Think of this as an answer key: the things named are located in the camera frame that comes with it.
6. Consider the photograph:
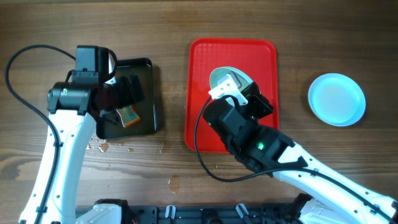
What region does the white plate tray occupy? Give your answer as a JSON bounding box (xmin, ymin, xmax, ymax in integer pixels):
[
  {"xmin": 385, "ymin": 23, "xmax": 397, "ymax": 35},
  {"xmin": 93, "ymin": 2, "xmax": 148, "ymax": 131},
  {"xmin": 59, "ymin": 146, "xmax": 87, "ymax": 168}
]
[
  {"xmin": 307, "ymin": 73, "xmax": 366, "ymax": 127},
  {"xmin": 208, "ymin": 67, "xmax": 253, "ymax": 101}
]

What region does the red serving tray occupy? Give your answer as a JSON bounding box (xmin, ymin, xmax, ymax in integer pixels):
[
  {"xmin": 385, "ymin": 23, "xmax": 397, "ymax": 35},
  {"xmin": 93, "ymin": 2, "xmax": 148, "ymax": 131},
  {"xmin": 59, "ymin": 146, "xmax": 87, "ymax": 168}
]
[{"xmin": 184, "ymin": 38, "xmax": 279, "ymax": 151}]

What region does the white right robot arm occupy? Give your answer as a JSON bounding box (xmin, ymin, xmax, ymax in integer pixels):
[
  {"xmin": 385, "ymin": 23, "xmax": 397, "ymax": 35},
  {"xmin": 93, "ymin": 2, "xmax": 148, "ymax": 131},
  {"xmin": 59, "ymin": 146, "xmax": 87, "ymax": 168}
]
[{"xmin": 203, "ymin": 68, "xmax": 397, "ymax": 223}]

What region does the black water tray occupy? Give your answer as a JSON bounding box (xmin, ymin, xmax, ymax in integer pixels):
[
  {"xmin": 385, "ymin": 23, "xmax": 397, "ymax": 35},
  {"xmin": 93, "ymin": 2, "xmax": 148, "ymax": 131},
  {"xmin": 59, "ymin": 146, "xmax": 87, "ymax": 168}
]
[{"xmin": 96, "ymin": 58, "xmax": 157, "ymax": 140}]

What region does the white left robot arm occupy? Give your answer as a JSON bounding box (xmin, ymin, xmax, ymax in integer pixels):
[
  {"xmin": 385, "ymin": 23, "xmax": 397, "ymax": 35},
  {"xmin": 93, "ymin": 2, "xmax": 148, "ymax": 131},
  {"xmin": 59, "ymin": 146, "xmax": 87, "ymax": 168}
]
[{"xmin": 19, "ymin": 75, "xmax": 142, "ymax": 223}]

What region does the green orange scrub sponge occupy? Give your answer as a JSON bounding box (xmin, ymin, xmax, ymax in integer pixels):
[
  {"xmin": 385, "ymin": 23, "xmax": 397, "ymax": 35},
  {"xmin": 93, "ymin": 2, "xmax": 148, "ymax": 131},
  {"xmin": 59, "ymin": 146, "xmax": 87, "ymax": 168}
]
[{"xmin": 116, "ymin": 105, "xmax": 141, "ymax": 128}]

